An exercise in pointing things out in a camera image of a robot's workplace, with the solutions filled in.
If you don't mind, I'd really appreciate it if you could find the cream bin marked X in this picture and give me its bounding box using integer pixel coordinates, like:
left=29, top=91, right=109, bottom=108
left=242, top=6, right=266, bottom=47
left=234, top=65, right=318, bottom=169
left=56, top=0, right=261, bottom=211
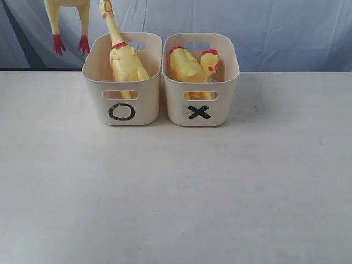
left=162, top=33, right=240, bottom=127

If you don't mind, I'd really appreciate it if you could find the small yellow rubber chicken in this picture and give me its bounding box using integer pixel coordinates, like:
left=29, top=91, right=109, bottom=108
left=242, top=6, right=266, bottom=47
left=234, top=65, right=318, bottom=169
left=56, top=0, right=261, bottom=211
left=200, top=49, right=222, bottom=83

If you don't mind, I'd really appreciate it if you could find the cream bin marked O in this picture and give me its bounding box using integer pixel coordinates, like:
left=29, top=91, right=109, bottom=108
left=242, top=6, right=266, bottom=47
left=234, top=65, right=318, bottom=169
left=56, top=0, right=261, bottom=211
left=82, top=32, right=163, bottom=126

